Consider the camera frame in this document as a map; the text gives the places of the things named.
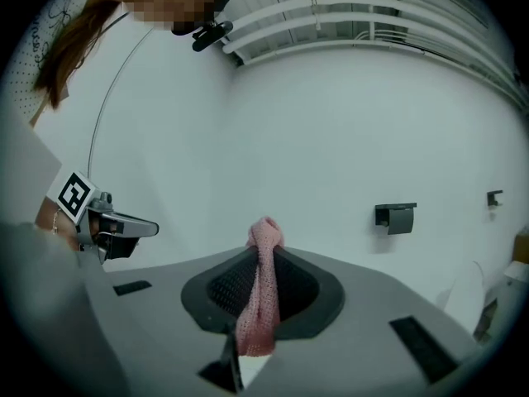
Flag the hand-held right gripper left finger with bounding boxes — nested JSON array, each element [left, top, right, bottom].
[[205, 248, 260, 320]]

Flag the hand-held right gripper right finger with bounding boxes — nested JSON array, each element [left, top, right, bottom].
[[274, 248, 322, 323]]

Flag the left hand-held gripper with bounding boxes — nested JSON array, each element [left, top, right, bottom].
[[56, 170, 160, 265]]

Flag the pink knitted cloth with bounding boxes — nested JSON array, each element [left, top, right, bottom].
[[234, 216, 288, 357]]

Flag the person's left forearm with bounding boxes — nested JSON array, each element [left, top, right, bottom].
[[34, 198, 80, 252]]

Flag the black toilet paper holder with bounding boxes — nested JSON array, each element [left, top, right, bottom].
[[374, 202, 418, 237]]

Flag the white dotted shirt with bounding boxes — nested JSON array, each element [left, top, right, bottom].
[[1, 0, 104, 128]]

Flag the brown cardboard box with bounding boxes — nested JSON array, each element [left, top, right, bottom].
[[511, 228, 529, 265]]

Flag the white ceiling pipes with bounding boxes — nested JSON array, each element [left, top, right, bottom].
[[222, 0, 529, 113]]

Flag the thin grey cable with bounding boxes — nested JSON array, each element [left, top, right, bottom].
[[87, 26, 155, 178]]

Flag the black head-mounted camera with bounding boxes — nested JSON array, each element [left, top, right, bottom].
[[190, 20, 235, 54]]

